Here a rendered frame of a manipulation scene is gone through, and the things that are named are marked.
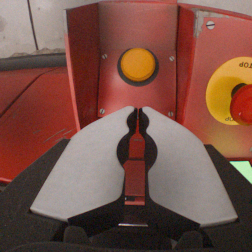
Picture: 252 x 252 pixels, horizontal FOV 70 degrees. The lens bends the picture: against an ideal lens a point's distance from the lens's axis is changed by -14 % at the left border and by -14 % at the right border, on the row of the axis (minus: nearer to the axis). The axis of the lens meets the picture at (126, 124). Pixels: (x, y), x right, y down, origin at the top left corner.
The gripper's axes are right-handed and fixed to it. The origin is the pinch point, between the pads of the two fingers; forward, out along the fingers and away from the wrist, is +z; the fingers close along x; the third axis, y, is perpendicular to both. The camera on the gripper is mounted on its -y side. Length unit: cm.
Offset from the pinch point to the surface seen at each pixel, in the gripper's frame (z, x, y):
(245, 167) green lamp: 5.1, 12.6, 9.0
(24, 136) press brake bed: 21.2, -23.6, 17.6
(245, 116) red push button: 3.3, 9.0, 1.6
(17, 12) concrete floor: 84, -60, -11
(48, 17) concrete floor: 84, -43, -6
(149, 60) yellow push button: 11.7, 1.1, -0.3
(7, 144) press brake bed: 18.3, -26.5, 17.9
